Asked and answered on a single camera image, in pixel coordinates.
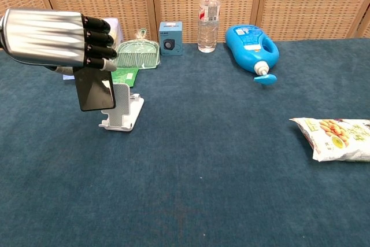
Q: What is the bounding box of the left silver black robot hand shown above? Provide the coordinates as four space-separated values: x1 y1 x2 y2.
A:
0 8 118 76

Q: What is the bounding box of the blue speaker box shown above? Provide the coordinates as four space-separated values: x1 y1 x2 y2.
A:
158 21 184 57

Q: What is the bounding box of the blue table mat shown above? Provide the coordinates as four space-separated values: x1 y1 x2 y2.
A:
0 38 370 247

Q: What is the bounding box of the black smartphone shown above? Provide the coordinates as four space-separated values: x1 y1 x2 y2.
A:
72 65 117 112

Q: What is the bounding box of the white folding phone stand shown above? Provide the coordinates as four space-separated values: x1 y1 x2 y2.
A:
98 82 145 132

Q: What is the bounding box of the white printed bag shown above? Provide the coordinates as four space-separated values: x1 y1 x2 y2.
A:
102 17 124 46

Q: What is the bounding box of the blue pump detergent bottle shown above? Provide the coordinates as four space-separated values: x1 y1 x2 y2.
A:
224 24 280 87

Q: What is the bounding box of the green flat packet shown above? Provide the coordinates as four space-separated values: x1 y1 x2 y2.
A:
110 67 141 89

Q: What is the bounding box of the green dustpan brush set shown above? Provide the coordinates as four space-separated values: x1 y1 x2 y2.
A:
114 28 161 71

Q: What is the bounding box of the clear plastic water bottle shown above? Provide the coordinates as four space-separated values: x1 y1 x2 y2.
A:
197 0 221 54

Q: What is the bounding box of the white snack bag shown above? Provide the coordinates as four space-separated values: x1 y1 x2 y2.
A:
289 117 370 163

